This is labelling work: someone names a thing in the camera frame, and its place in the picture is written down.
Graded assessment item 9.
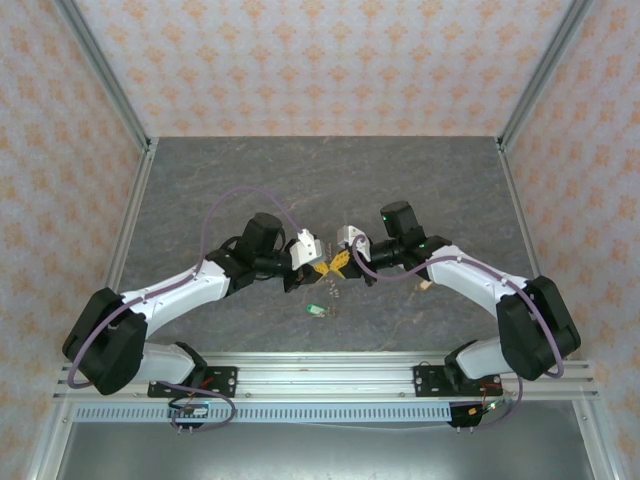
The small controller board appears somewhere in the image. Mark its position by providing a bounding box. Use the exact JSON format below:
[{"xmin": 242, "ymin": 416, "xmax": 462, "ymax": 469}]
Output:
[
  {"xmin": 167, "ymin": 397, "xmax": 211, "ymax": 419},
  {"xmin": 469, "ymin": 397, "xmax": 514, "ymax": 416}
]

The grey metal panel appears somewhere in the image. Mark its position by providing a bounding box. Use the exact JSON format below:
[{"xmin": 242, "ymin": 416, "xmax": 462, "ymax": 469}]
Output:
[{"xmin": 54, "ymin": 422, "xmax": 599, "ymax": 480}]

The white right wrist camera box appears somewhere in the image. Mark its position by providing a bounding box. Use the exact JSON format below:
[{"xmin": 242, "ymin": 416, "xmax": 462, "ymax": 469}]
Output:
[{"xmin": 334, "ymin": 224, "xmax": 374, "ymax": 261}]

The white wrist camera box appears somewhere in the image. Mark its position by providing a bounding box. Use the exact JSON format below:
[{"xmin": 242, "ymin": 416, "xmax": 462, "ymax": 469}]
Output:
[
  {"xmin": 289, "ymin": 227, "xmax": 324, "ymax": 271},
  {"xmin": 334, "ymin": 224, "xmax": 374, "ymax": 261}
]

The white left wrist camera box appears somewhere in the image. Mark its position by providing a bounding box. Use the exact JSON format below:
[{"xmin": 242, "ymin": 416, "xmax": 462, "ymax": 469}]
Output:
[{"xmin": 289, "ymin": 227, "xmax": 324, "ymax": 271}]

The aluminium mounting rail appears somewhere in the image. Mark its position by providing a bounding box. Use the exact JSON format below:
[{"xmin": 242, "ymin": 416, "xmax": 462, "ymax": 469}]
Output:
[{"xmin": 53, "ymin": 351, "xmax": 600, "ymax": 401}]

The aluminium table side rail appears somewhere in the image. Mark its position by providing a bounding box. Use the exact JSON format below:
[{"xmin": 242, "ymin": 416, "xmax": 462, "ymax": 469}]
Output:
[
  {"xmin": 77, "ymin": 138, "xmax": 160, "ymax": 362},
  {"xmin": 496, "ymin": 138, "xmax": 571, "ymax": 361}
]

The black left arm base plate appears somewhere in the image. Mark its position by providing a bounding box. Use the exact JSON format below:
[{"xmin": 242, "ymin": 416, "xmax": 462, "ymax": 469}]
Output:
[{"xmin": 147, "ymin": 366, "xmax": 239, "ymax": 399}]

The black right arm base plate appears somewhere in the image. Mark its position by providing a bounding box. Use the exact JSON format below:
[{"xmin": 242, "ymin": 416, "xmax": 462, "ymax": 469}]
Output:
[{"xmin": 413, "ymin": 364, "xmax": 506, "ymax": 400}]

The grey slotted cable duct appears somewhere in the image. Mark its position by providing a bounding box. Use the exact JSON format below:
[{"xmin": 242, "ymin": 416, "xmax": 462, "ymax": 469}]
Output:
[{"xmin": 73, "ymin": 403, "xmax": 454, "ymax": 424}]

